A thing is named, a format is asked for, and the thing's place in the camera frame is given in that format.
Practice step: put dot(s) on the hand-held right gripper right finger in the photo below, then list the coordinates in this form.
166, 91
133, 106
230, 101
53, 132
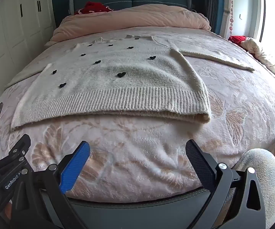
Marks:
199, 165

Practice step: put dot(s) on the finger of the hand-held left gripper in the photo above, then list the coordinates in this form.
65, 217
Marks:
20, 145

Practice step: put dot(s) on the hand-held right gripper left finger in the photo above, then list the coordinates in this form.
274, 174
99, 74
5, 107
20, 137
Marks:
75, 167

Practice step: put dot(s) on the cream sweater with black hearts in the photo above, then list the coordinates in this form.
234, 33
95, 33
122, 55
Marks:
128, 85

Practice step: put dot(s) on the bed with floral sheet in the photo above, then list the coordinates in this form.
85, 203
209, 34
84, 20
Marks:
132, 152

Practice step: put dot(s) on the person's fuzzy white clothing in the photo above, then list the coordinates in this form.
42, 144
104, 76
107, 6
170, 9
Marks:
264, 167

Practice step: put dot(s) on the white wardrobe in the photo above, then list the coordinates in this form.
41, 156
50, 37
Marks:
13, 28

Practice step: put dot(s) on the red and beige toy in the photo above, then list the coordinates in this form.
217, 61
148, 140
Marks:
264, 52

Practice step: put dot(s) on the small red cloth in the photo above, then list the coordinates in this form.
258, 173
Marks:
237, 39

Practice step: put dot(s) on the red cloth with white print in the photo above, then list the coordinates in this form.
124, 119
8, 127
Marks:
92, 7

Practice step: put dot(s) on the pink duvet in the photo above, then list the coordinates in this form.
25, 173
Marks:
132, 19

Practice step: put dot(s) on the grey curtain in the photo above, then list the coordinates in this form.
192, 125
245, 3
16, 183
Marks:
211, 4

